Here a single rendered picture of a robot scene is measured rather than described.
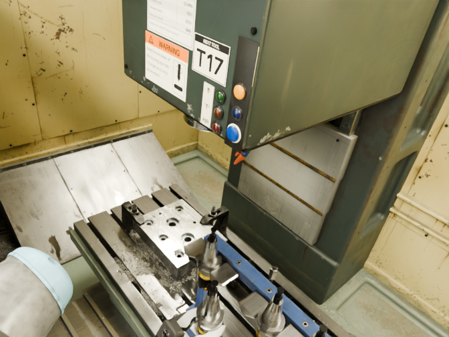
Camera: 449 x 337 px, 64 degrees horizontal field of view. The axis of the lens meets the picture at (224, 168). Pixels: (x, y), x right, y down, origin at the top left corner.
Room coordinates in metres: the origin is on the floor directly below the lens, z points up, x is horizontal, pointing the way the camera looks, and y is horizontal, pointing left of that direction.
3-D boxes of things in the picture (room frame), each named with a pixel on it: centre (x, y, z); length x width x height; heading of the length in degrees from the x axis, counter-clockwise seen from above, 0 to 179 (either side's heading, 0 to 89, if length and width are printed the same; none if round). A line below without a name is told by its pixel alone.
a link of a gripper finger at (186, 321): (0.50, 0.03, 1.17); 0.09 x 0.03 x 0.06; 149
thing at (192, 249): (0.69, 0.04, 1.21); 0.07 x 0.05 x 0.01; 136
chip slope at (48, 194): (1.40, 0.54, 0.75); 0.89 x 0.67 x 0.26; 136
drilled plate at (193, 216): (0.99, 0.13, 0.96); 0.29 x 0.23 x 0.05; 46
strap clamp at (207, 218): (1.08, 0.01, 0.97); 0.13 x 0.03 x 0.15; 136
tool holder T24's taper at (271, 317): (0.50, -0.15, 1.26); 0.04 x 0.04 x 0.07
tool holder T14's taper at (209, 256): (0.65, 0.00, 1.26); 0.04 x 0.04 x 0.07
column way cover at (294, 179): (1.26, -0.25, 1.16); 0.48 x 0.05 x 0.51; 46
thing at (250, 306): (0.54, -0.11, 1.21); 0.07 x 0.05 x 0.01; 136
